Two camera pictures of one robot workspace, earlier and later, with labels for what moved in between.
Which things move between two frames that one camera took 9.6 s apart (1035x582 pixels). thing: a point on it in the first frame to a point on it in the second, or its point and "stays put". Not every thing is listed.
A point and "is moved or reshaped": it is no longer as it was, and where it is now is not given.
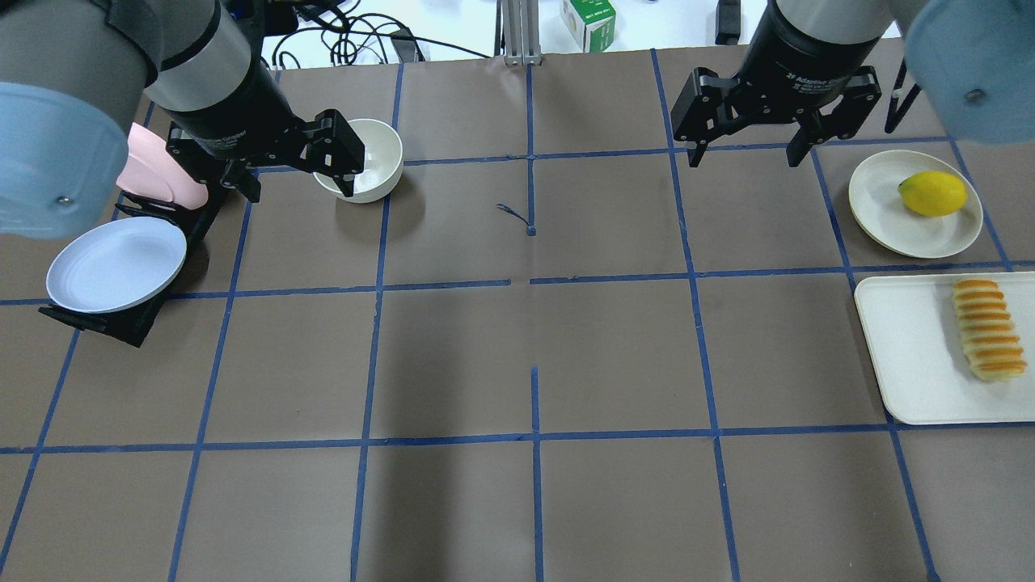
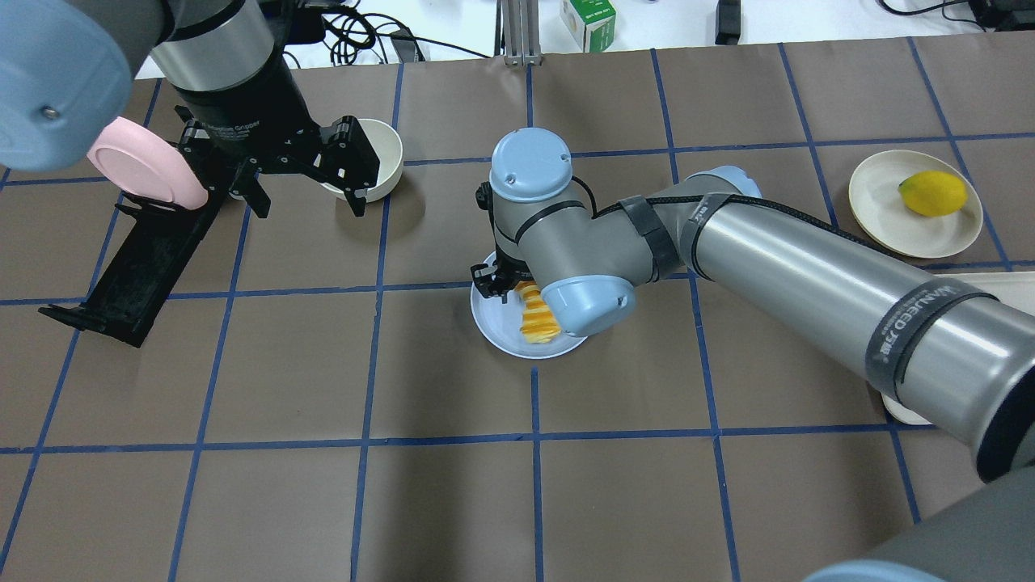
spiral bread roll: [990, 340] is moved or reshaped
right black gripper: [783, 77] to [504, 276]
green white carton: [592, 22] stays put
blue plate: [115, 263] to [500, 323]
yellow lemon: [933, 193] stays put
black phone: [728, 23] stays put
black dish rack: [132, 326] stays put
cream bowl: [382, 163] stays put
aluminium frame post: [517, 31] stays put
